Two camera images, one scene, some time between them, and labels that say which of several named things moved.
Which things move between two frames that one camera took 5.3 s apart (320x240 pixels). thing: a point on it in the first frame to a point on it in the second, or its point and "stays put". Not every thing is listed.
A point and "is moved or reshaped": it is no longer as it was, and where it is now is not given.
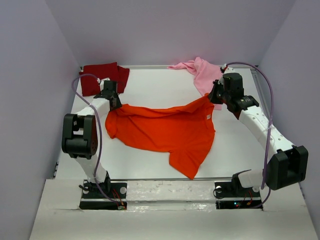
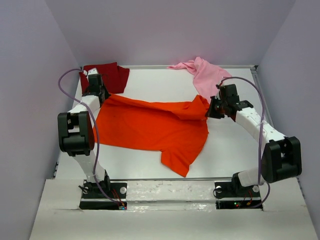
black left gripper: [118, 104] to [106, 95]
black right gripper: [212, 95] to [211, 112]
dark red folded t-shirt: [90, 85] stays put
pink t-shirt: [205, 74] stays put
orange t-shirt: [185, 131] is moved or reshaped
